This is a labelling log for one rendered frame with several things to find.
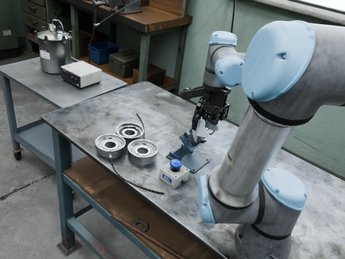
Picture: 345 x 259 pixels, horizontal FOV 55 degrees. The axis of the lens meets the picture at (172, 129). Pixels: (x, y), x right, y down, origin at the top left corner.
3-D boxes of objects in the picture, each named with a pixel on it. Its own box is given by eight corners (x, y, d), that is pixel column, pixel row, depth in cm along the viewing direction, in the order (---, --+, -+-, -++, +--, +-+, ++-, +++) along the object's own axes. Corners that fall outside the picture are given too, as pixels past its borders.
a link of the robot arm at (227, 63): (265, 62, 81) (252, 47, 90) (221, 58, 80) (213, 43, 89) (257, 91, 85) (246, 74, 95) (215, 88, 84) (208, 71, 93)
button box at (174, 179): (158, 178, 109) (159, 167, 106) (172, 169, 114) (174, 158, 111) (176, 191, 105) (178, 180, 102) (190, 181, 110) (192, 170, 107)
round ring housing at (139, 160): (155, 168, 113) (156, 159, 111) (125, 164, 113) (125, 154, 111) (158, 150, 122) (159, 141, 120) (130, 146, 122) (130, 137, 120)
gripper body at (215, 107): (214, 128, 102) (222, 93, 96) (192, 116, 106) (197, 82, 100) (226, 119, 107) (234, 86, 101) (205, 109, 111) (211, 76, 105)
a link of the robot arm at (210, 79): (199, 69, 97) (214, 63, 103) (197, 83, 100) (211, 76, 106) (221, 77, 94) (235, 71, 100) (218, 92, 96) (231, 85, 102)
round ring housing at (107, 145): (95, 143, 121) (95, 133, 119) (124, 143, 124) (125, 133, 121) (94, 160, 113) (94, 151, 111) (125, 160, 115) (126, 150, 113)
